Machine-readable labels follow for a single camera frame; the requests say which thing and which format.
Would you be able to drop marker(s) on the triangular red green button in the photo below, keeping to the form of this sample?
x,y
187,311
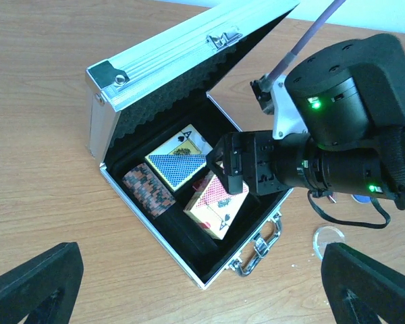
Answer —
x,y
332,197

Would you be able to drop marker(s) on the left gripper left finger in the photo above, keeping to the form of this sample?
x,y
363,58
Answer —
x,y
43,289

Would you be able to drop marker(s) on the blue round blind button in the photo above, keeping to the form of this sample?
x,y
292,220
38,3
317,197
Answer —
x,y
361,199

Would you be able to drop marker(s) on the clear acrylic dealer button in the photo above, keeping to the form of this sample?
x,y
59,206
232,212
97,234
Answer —
x,y
324,236

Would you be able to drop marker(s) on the blue playing card deck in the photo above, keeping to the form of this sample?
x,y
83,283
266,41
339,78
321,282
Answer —
x,y
178,159

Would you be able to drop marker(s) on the red playing card deck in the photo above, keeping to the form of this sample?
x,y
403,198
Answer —
x,y
212,208

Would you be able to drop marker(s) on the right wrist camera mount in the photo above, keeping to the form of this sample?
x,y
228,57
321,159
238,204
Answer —
x,y
278,103

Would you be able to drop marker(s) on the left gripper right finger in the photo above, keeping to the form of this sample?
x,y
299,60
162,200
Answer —
x,y
360,289

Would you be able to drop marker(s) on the aluminium poker case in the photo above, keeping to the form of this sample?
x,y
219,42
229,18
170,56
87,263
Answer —
x,y
152,121

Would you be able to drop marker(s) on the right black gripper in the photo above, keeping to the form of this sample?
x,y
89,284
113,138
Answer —
x,y
266,165

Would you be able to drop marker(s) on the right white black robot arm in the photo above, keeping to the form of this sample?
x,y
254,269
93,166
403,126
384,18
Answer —
x,y
351,98

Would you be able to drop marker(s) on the stack of poker chips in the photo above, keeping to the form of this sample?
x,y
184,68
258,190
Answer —
x,y
148,190

